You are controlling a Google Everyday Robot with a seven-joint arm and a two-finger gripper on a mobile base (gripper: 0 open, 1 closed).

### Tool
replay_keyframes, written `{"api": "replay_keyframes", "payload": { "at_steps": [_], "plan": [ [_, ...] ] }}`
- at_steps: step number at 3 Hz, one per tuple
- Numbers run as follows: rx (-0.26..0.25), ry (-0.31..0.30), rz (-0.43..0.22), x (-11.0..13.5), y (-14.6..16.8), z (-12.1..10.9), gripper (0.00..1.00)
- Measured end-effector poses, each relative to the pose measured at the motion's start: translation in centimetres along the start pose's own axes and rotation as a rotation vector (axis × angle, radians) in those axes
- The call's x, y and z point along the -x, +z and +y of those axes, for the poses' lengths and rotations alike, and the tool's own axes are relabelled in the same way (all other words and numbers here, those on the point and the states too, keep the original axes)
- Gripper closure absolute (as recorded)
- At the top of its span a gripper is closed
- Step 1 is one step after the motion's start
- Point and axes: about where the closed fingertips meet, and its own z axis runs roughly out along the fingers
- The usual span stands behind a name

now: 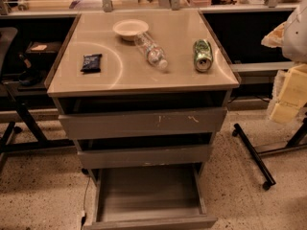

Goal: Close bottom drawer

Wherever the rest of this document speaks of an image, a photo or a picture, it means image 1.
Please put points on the grey drawer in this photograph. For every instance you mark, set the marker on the grey drawer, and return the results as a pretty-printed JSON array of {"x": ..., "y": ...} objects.
[
  {"x": 145, "y": 150},
  {"x": 143, "y": 122},
  {"x": 150, "y": 198}
]

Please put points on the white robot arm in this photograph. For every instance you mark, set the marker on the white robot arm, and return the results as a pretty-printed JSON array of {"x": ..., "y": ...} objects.
[{"x": 289, "y": 93}]

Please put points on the grey drawer cabinet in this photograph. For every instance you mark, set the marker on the grey drawer cabinet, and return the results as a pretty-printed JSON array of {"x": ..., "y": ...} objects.
[{"x": 127, "y": 82}]

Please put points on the clear plastic water bottle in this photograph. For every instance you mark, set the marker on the clear plastic water bottle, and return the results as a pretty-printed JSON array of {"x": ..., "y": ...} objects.
[{"x": 152, "y": 52}]

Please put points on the green soda can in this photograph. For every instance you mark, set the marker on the green soda can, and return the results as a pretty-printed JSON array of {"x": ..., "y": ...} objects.
[{"x": 203, "y": 57}]

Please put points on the dark blue snack packet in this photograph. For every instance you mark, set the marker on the dark blue snack packet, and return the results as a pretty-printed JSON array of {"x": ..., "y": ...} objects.
[{"x": 91, "y": 63}]

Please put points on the white bowl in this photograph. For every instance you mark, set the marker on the white bowl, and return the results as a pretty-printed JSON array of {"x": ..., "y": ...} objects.
[{"x": 129, "y": 28}]

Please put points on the black wheeled stand right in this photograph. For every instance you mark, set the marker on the black wheeled stand right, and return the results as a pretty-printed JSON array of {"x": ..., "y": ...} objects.
[{"x": 297, "y": 142}]

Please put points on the dark box on shelf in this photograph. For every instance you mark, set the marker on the dark box on shelf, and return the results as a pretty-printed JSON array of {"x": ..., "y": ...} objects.
[{"x": 36, "y": 49}]

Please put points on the long back workbench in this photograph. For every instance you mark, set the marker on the long back workbench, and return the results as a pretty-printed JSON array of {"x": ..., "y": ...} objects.
[{"x": 58, "y": 8}]

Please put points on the black office chair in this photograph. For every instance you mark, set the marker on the black office chair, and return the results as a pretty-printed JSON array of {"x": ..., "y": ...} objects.
[{"x": 7, "y": 37}]

